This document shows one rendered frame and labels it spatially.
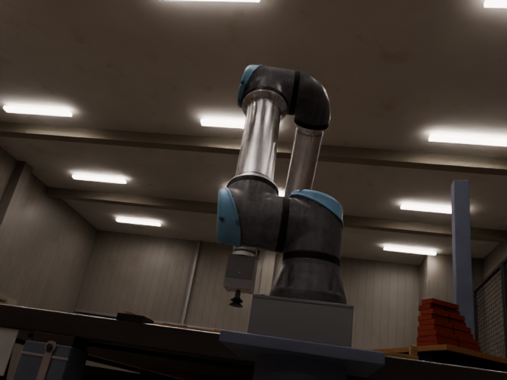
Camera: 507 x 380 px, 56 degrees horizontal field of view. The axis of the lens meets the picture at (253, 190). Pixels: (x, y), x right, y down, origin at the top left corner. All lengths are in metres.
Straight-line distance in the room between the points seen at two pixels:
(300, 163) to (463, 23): 4.68
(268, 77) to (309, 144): 0.21
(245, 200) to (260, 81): 0.38
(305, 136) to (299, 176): 0.12
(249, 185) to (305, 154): 0.37
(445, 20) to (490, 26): 0.47
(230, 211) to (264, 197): 0.08
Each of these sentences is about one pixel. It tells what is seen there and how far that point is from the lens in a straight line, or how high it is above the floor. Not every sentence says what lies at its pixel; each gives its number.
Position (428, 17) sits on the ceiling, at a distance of 5.77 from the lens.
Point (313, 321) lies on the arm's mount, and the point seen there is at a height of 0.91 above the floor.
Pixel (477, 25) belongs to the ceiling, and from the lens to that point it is 5.93.
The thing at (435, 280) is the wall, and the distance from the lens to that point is 12.43.
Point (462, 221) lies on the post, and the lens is 3.52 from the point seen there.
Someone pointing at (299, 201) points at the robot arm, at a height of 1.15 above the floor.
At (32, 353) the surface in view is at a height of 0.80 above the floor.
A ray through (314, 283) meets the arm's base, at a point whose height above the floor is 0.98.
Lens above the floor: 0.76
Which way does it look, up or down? 24 degrees up
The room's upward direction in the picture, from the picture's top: 9 degrees clockwise
